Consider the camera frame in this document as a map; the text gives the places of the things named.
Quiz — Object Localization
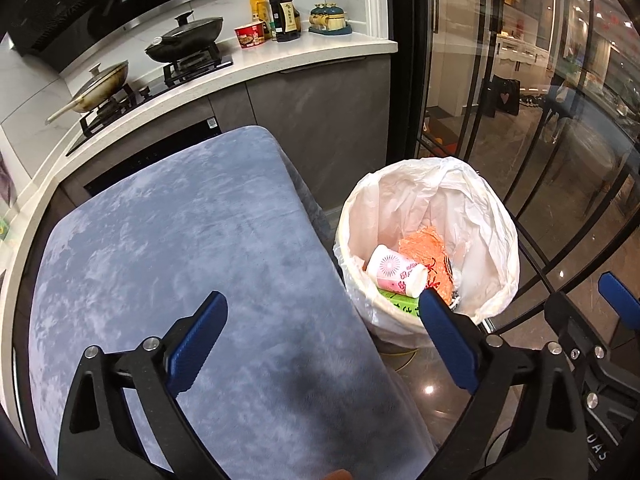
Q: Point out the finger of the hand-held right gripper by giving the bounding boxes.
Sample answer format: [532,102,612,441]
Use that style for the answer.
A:
[599,271,640,333]
[545,292,616,376]

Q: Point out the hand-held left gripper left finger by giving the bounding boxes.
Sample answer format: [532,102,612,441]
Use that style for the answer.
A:
[57,290,229,480]

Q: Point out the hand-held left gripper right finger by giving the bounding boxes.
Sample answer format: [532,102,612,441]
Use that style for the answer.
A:
[419,287,586,480]

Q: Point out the green cardboard box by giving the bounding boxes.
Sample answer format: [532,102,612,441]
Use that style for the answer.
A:
[377,287,423,317]

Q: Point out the pink printed paper cup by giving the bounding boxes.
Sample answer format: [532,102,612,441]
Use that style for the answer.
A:
[366,244,429,297]

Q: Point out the orange ribbed sponge cloth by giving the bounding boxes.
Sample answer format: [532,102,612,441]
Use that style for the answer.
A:
[398,226,446,268]

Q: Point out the trash bin with white liner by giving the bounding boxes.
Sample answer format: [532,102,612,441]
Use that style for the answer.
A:
[334,156,520,348]

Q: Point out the blue-grey velvet tablecloth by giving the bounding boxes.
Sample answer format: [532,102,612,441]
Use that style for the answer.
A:
[22,125,436,480]

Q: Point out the glass sliding door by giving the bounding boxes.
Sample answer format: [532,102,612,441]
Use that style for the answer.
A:
[385,0,640,361]

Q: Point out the black built-in appliance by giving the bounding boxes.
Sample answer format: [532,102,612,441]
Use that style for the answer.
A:
[82,116,223,198]

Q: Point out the black bag with heart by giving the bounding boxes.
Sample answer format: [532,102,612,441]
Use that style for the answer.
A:
[482,75,523,118]

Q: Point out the dark grey base cabinets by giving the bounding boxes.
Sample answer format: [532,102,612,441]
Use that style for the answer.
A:
[207,52,392,211]

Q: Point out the black gas stove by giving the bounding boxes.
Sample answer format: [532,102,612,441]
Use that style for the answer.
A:
[66,42,235,157]

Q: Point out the beige frying pan with lid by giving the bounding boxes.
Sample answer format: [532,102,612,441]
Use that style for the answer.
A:
[46,60,131,126]

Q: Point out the black wok with lid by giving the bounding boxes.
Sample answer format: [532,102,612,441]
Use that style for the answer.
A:
[145,10,225,62]

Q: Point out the red instant noodle bowl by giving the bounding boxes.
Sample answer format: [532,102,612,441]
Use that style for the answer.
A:
[234,21,267,51]

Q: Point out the white kitchen countertop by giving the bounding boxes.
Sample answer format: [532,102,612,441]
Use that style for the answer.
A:
[0,22,399,441]

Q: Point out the dark soy sauce bottle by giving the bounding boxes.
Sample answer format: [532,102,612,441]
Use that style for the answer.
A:
[268,0,302,43]

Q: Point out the seasoning jar set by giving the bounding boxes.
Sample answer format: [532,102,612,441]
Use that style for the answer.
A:
[308,1,353,37]

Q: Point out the black range hood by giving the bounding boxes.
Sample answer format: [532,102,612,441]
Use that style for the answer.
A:
[0,0,213,73]

